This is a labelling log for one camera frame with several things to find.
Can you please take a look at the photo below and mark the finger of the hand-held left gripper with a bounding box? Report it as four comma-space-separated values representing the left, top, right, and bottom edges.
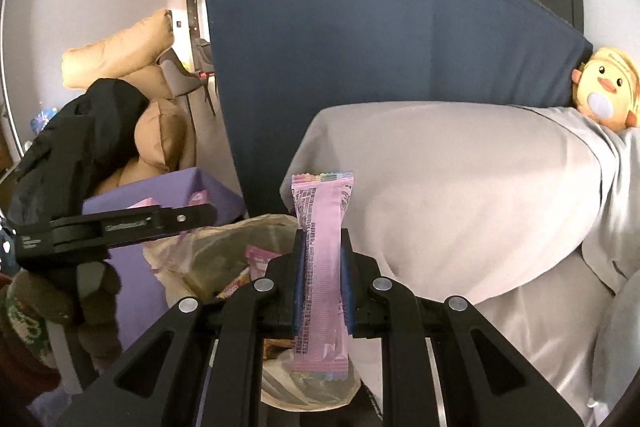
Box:
50, 203, 218, 251

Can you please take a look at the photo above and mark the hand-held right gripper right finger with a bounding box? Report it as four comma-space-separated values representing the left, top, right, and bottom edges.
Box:
340, 229, 585, 427

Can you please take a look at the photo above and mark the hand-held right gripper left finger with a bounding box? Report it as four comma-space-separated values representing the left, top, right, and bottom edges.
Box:
56, 229, 306, 427

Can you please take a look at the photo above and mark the pink rainbow-edged packet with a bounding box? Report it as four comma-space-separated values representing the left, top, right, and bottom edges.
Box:
291, 170, 356, 374

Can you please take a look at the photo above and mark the black trash bin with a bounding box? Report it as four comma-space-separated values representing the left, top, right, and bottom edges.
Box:
260, 382, 386, 427

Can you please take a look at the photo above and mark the person's left hand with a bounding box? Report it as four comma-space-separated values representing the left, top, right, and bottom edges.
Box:
75, 263, 123, 360

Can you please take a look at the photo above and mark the small pink packet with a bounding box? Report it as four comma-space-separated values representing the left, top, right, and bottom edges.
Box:
245, 246, 273, 280

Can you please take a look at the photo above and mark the purple mat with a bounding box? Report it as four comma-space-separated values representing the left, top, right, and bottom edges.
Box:
30, 167, 246, 418

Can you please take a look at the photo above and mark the black jacket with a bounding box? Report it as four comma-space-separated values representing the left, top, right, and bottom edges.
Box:
7, 78, 151, 228

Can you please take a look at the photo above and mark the colourful blue bag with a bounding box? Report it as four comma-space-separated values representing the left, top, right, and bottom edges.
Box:
30, 107, 58, 132

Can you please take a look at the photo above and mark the grey dining chair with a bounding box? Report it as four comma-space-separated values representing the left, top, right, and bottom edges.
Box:
160, 49, 218, 118

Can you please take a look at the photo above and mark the light grey cloth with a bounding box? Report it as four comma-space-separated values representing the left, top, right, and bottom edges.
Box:
547, 106, 640, 295

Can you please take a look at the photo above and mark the yellow duck plush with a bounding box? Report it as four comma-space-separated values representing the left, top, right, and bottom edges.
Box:
571, 47, 640, 128

